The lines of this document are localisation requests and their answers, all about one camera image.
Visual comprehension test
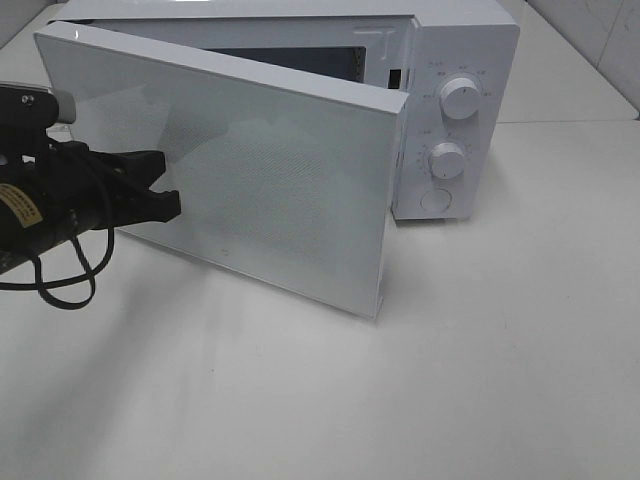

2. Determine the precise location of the white microwave oven body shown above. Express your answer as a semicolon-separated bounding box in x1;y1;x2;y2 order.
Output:
35;1;520;221

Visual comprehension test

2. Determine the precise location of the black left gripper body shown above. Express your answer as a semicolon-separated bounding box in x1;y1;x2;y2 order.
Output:
1;141;105;250

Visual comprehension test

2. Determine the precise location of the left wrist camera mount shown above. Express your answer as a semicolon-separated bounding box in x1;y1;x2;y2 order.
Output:
1;83;76;129

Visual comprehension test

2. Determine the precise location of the white timer knob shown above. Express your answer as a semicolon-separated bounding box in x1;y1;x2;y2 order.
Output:
427;142;466;180

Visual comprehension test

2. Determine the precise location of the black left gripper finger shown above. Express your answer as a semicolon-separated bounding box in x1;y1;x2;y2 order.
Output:
89;150;181;230
1;121;52;173

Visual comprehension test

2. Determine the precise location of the upper white power knob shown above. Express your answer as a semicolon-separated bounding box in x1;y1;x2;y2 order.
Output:
438;74;482;120

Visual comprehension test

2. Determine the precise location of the round white door button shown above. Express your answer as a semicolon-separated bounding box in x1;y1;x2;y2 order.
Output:
420;188;452;215

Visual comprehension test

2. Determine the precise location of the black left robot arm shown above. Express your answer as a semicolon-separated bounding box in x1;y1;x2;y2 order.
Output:
1;125;181;272

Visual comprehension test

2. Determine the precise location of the white microwave door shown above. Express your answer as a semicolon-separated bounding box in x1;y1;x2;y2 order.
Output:
35;21;407;318

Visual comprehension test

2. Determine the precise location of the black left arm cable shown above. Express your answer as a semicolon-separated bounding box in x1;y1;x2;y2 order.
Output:
0;149;114;311

